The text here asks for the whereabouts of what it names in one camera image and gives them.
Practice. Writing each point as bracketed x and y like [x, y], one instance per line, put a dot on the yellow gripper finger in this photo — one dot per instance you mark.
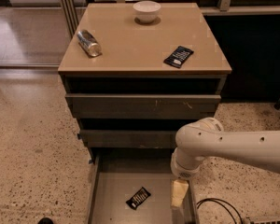
[179, 191]

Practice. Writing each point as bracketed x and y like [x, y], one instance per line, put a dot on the grey floor vent grille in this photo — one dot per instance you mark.
[262, 220]

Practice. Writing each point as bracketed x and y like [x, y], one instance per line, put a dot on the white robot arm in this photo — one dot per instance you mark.
[206, 138]

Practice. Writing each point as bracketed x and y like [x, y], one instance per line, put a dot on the beige drawer cabinet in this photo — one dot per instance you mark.
[132, 61]

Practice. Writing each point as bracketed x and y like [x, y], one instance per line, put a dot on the white ceramic bowl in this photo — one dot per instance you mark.
[146, 11]

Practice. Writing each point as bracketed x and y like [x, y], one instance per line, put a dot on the middle grey drawer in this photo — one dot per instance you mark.
[128, 138]

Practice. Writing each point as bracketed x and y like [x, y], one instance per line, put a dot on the black round object on floor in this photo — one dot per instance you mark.
[45, 220]

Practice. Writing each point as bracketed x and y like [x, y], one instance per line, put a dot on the black rxbar chocolate bar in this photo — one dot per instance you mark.
[139, 197]

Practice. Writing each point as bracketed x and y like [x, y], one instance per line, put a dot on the top grey drawer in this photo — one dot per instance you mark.
[141, 106]

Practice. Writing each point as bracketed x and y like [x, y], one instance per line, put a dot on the open bottom grey drawer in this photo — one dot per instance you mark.
[118, 177]

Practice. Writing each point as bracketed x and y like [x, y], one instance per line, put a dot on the black snack bar on counter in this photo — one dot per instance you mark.
[178, 57]

